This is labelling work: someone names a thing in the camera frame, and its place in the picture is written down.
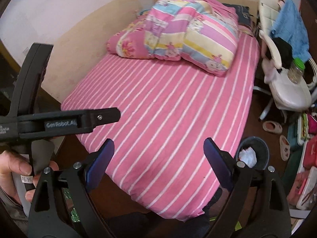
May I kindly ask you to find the black trash bin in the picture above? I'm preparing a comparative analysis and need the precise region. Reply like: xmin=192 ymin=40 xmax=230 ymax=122
xmin=235 ymin=136 xmax=270 ymax=170

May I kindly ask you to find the person left hand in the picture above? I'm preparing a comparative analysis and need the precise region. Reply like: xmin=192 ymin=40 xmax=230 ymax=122
xmin=0 ymin=150 xmax=60 ymax=203

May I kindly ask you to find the pink slipper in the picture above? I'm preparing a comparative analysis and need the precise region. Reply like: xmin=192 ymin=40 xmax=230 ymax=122
xmin=262 ymin=121 xmax=283 ymax=134
xmin=279 ymin=135 xmax=290 ymax=161

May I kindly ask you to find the pink white striped bed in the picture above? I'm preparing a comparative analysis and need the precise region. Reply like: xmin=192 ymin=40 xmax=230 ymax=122
xmin=61 ymin=33 xmax=260 ymax=221

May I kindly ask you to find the green lid glass jar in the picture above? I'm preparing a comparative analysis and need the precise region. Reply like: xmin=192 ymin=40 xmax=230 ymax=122
xmin=287 ymin=58 xmax=305 ymax=84

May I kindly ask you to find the blue towel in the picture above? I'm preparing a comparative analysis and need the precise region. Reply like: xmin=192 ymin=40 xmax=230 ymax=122
xmin=270 ymin=0 xmax=311 ymax=63

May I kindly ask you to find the colourful patchwork quilt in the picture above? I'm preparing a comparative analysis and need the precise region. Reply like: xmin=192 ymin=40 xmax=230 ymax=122
xmin=106 ymin=0 xmax=239 ymax=76

